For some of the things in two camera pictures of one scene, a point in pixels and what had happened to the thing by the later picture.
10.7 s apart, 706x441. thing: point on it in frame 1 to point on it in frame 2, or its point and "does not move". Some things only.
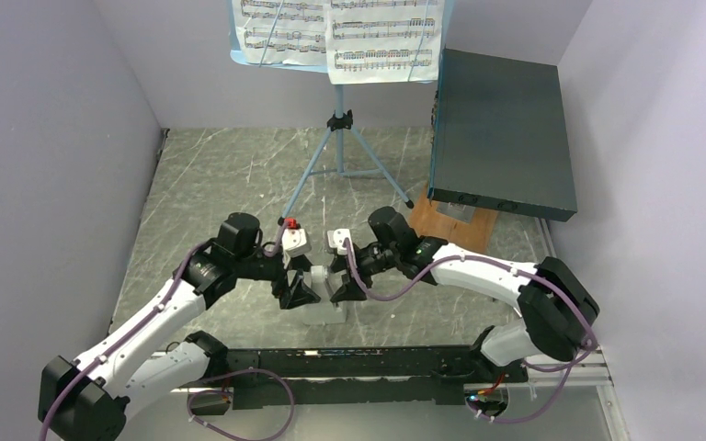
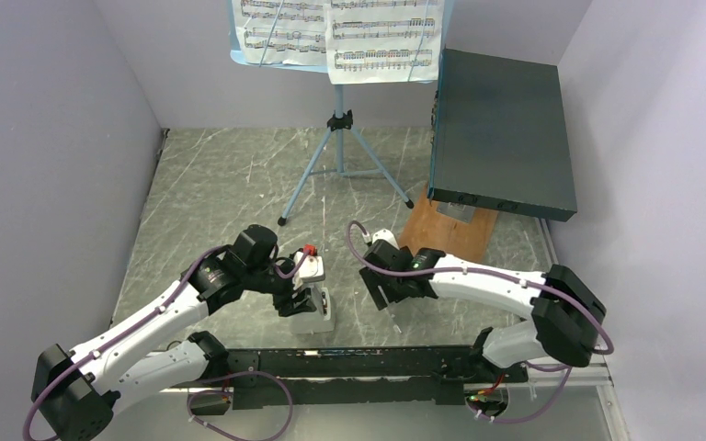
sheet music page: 372,41 does not move
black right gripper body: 368,262 to 389,284
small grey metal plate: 462,212 does not move
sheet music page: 282,31 does not move
